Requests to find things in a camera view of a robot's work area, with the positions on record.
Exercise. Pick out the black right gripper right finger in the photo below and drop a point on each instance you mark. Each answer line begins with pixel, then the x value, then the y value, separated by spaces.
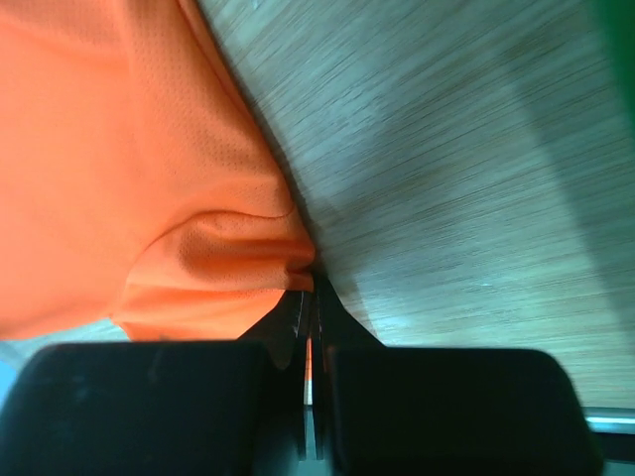
pixel 384 410

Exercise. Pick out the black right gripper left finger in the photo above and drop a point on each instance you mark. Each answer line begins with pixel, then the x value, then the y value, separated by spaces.
pixel 218 407

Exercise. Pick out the orange t shirt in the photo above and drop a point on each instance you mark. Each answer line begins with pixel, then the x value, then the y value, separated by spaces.
pixel 135 182

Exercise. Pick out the green plastic tray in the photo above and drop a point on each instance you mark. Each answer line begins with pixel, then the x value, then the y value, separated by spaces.
pixel 617 20

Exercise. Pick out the aluminium front frame rail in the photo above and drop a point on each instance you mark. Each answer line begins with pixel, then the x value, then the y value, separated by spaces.
pixel 610 420

